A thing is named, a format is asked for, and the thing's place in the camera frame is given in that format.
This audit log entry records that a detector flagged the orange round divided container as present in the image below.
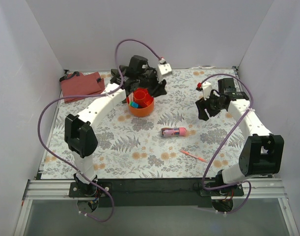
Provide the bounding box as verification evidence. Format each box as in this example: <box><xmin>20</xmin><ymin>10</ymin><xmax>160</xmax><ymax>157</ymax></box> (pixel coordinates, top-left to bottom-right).
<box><xmin>126</xmin><ymin>88</ymin><xmax>155</xmax><ymax>118</ymax></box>

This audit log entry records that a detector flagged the white pen pink cap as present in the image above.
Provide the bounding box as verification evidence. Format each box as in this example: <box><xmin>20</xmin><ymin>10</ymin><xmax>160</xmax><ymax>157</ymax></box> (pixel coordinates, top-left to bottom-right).
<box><xmin>129</xmin><ymin>92</ymin><xmax>134</xmax><ymax>102</ymax></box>

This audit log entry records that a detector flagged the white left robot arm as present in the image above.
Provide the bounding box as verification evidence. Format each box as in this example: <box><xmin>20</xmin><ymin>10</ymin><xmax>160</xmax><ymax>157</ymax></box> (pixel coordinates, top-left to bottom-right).
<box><xmin>64</xmin><ymin>55</ymin><xmax>172</xmax><ymax>197</ymax></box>

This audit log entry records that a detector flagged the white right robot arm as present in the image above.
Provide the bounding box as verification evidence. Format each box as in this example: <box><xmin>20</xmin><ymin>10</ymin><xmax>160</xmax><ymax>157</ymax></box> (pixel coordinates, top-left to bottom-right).
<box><xmin>196</xmin><ymin>74</ymin><xmax>284</xmax><ymax>196</ymax></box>

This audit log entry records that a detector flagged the olive green folded cloth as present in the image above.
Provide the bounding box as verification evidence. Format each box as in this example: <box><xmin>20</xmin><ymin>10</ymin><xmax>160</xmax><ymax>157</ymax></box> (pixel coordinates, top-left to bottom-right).
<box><xmin>110</xmin><ymin>65</ymin><xmax>128</xmax><ymax>85</ymax></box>

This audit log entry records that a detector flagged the pink clear pencil case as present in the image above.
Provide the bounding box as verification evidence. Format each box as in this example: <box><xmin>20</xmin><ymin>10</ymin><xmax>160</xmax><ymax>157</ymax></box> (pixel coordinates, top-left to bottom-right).
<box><xmin>161</xmin><ymin>127</ymin><xmax>187</xmax><ymax>138</ymax></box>

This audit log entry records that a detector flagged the floral patterned table mat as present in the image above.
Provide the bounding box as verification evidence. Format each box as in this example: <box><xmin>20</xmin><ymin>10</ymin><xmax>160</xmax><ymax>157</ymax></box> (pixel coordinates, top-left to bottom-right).
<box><xmin>41</xmin><ymin>68</ymin><xmax>271</xmax><ymax>179</ymax></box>

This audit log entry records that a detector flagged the orange pen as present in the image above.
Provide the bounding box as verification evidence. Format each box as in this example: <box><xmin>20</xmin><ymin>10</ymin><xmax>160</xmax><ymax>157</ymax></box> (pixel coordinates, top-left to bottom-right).
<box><xmin>180</xmin><ymin>150</ymin><xmax>208</xmax><ymax>163</ymax></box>

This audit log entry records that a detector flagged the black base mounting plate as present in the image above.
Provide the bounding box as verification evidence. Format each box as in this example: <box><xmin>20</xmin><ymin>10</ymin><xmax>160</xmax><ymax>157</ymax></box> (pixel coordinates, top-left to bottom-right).
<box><xmin>68</xmin><ymin>177</ymin><xmax>245</xmax><ymax>208</ymax></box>

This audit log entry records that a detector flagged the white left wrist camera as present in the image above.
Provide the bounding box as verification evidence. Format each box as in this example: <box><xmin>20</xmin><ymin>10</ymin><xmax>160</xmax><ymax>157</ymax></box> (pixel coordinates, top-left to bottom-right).
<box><xmin>156</xmin><ymin>57</ymin><xmax>172</xmax><ymax>83</ymax></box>

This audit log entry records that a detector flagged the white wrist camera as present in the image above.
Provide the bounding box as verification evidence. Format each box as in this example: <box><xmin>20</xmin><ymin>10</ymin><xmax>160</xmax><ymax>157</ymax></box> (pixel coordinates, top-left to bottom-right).
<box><xmin>196</xmin><ymin>82</ymin><xmax>213</xmax><ymax>100</ymax></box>
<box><xmin>156</xmin><ymin>57</ymin><xmax>172</xmax><ymax>83</ymax></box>

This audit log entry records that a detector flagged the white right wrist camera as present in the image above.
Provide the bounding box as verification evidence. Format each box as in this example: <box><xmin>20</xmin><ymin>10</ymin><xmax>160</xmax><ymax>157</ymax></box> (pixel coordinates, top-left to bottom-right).
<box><xmin>196</xmin><ymin>82</ymin><xmax>213</xmax><ymax>100</ymax></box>

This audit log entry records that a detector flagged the red pouch with black strap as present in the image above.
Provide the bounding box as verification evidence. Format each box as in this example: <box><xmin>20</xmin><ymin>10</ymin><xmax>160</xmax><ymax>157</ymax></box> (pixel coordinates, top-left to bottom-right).
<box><xmin>59</xmin><ymin>71</ymin><xmax>105</xmax><ymax>97</ymax></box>

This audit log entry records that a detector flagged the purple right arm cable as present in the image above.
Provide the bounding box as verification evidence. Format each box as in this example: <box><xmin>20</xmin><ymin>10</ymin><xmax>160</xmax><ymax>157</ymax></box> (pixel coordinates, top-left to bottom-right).
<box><xmin>201</xmin><ymin>73</ymin><xmax>254</xmax><ymax>215</ymax></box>

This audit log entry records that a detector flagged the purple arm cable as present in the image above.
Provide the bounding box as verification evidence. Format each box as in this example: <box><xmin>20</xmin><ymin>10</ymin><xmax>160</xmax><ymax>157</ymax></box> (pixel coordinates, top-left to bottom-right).
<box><xmin>37</xmin><ymin>39</ymin><xmax>165</xmax><ymax>222</ymax></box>
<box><xmin>201</xmin><ymin>73</ymin><xmax>254</xmax><ymax>215</ymax></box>

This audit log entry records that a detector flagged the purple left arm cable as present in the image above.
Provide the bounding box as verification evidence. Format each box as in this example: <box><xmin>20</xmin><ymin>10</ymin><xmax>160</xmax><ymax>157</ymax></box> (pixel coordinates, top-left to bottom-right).
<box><xmin>37</xmin><ymin>39</ymin><xmax>165</xmax><ymax>222</ymax></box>

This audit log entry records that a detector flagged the aluminium frame rail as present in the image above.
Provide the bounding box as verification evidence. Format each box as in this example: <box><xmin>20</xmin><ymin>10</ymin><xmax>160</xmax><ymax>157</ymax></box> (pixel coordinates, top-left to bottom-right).
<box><xmin>14</xmin><ymin>178</ymin><xmax>299</xmax><ymax>236</ymax></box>

